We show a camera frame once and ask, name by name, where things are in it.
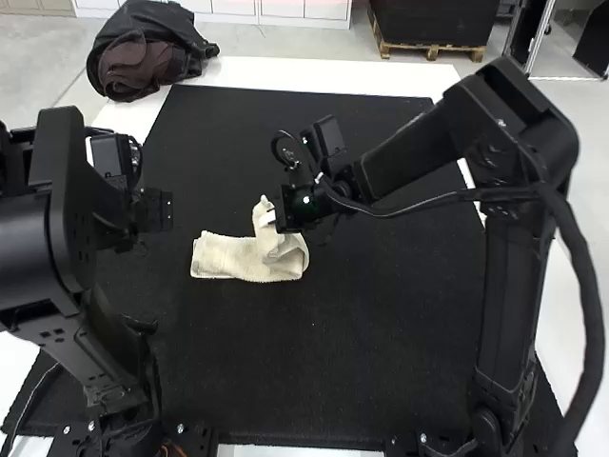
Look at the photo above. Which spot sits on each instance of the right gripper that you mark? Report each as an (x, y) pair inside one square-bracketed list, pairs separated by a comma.
[(302, 202)]

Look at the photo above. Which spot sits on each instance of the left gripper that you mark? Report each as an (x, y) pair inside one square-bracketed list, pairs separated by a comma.
[(153, 209)]

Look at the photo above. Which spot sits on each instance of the pale towel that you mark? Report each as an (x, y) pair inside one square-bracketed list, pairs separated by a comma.
[(238, 259)]

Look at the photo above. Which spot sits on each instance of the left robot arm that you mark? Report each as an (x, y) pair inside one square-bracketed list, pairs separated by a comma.
[(57, 228)]

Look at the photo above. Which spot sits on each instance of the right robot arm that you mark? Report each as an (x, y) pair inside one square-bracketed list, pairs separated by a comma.
[(509, 285)]

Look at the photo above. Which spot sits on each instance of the black mat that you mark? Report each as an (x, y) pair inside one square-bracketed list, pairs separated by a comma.
[(285, 333)]

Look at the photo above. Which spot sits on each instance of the black jacket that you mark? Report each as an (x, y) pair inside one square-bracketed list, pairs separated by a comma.
[(143, 52)]

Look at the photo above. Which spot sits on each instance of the white cupboard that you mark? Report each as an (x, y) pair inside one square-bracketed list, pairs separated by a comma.
[(285, 7)]

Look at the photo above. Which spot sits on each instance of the wooden pallet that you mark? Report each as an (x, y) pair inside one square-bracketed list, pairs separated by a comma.
[(428, 48)]

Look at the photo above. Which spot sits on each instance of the black crate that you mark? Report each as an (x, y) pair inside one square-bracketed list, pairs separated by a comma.
[(428, 19)]

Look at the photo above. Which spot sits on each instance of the wooden cupboard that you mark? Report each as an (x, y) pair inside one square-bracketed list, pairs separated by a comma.
[(28, 5)]

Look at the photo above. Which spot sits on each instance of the black flight case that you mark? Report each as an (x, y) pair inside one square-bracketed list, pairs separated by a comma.
[(521, 28)]

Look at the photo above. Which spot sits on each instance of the black box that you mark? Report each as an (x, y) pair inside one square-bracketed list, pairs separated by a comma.
[(595, 43)]

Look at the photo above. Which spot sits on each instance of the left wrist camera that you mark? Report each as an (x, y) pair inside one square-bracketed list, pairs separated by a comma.
[(111, 153)]

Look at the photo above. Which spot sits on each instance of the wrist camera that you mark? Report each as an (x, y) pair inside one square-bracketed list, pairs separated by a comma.
[(329, 135), (111, 153)]

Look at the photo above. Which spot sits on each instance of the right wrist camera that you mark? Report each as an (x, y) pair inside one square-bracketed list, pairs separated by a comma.
[(329, 135)]

